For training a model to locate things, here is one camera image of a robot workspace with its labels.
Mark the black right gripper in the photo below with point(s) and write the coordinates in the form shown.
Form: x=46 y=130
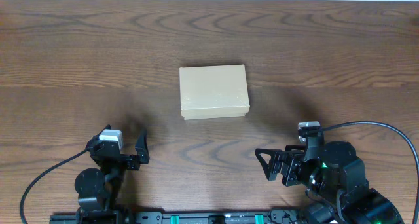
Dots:
x=293 y=158

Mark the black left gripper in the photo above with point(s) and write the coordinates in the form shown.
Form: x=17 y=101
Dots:
x=133 y=162

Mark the cardboard box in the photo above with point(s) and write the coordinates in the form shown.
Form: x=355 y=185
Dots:
x=213 y=92

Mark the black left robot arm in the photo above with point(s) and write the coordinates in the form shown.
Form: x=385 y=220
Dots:
x=98 y=188

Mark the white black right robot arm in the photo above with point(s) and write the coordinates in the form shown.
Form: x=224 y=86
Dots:
x=334 y=174

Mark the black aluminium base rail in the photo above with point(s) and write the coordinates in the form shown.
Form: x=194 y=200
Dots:
x=275 y=216

